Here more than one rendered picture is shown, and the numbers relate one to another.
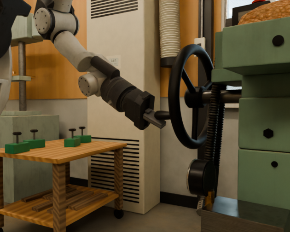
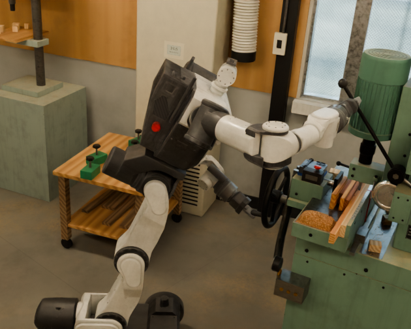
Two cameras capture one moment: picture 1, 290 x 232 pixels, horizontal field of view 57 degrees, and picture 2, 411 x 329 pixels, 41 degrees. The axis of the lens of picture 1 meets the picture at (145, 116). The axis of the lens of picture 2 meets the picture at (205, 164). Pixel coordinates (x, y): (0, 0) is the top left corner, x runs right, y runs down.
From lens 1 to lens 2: 1.84 m
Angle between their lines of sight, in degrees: 25
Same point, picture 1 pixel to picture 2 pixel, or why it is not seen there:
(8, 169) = (40, 164)
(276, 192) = (306, 271)
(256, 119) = (303, 244)
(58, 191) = not seen: hidden behind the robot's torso
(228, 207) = (286, 277)
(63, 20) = not seen: hidden behind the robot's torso
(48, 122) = (75, 100)
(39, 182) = not seen: hidden behind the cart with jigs
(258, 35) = (304, 230)
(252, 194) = (297, 270)
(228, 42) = (294, 228)
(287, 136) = (313, 253)
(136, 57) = (204, 52)
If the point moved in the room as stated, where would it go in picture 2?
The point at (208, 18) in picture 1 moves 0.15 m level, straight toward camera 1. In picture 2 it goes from (293, 10) to (294, 15)
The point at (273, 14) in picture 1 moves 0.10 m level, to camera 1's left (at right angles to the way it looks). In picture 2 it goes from (310, 223) to (284, 224)
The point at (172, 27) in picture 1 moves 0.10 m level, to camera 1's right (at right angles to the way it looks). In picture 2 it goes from (250, 17) to (266, 18)
